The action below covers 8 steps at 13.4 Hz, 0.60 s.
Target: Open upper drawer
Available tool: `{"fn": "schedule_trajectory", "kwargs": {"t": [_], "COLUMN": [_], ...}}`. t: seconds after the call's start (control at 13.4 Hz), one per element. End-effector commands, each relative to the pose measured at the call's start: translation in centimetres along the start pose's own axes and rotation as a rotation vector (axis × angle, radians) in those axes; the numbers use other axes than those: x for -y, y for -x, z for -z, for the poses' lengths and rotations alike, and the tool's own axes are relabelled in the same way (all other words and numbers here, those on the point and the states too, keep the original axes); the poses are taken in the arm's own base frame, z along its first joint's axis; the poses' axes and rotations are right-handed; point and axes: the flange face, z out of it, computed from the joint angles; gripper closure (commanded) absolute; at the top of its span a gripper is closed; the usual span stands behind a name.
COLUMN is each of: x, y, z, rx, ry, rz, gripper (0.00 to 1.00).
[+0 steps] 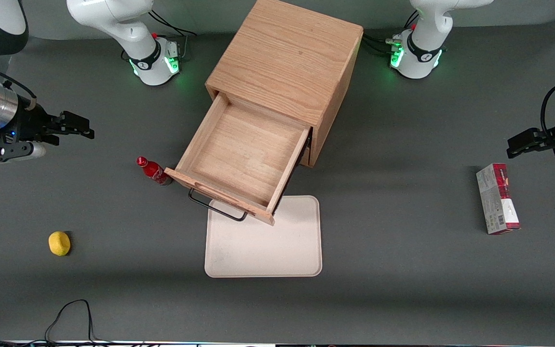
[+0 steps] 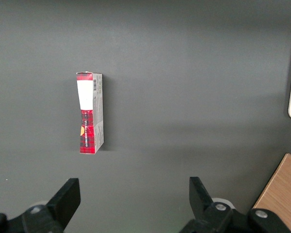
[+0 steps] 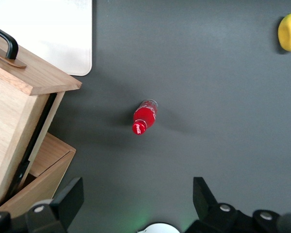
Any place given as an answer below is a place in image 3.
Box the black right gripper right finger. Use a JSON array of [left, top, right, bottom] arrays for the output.
[[189, 177, 253, 233]]

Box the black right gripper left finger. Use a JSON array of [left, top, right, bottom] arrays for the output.
[[25, 177, 84, 233]]

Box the wooden drawer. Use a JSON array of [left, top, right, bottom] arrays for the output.
[[29, 132, 73, 177], [0, 31, 82, 212]]

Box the black metal drawer handle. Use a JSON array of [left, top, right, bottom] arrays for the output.
[[0, 23, 19, 60]]

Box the red cola bottle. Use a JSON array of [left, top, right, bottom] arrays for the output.
[[131, 99, 159, 136]]

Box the beige plastic tray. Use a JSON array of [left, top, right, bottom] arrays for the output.
[[0, 0, 93, 76]]

